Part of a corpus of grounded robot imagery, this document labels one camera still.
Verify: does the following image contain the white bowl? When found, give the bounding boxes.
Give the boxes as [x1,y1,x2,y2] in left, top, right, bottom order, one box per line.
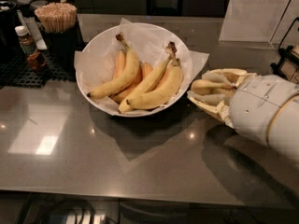
[75,21,191,119]

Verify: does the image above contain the white flat utensil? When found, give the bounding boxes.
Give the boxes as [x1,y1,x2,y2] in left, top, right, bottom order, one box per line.
[17,9,48,50]

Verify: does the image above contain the small white-capped sauce bottle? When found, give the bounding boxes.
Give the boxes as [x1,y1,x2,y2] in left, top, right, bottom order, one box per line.
[15,25,36,55]

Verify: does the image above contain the orange banana right edge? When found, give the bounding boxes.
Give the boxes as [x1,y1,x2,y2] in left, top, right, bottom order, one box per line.
[110,69,142,104]

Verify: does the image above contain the black container far left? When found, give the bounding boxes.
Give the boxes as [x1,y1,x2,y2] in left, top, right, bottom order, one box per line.
[0,1,19,62]

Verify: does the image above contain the orange banana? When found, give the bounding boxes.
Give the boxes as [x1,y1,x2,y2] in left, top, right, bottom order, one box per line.
[113,49,126,78]
[141,63,153,79]

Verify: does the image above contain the black grid mat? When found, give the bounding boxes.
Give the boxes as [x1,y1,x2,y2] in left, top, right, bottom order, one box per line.
[0,47,76,89]

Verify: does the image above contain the dark lidded jar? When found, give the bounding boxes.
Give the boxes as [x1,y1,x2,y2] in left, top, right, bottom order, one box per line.
[17,0,35,18]
[30,0,48,15]

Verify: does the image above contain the long yellow banana left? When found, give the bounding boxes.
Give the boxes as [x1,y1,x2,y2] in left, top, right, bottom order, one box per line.
[87,33,139,99]

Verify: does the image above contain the black chopstick holder cup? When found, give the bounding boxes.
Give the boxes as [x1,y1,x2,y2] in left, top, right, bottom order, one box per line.
[42,21,85,73]

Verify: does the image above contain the white paper liner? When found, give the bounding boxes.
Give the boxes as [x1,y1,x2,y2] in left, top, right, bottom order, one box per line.
[73,18,210,115]

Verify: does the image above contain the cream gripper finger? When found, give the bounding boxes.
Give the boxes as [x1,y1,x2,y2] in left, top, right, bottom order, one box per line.
[187,91,234,128]
[202,68,258,88]

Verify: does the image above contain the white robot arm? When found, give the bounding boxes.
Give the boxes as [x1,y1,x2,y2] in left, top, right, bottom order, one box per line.
[188,69,299,164]

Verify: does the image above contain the small red-brown jar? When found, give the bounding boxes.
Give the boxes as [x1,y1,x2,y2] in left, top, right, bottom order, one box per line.
[26,51,46,71]

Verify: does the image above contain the orange banana back left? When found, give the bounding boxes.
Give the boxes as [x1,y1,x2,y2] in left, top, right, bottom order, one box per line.
[113,49,126,78]

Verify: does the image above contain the bundle of wooden chopsticks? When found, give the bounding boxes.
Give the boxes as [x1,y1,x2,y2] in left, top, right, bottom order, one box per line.
[35,2,77,34]

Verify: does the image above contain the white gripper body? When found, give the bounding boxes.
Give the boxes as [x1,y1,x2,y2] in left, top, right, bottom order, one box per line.
[229,75,299,146]

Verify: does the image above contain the orange banana middle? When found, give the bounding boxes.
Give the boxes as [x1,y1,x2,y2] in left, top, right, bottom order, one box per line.
[141,63,153,79]

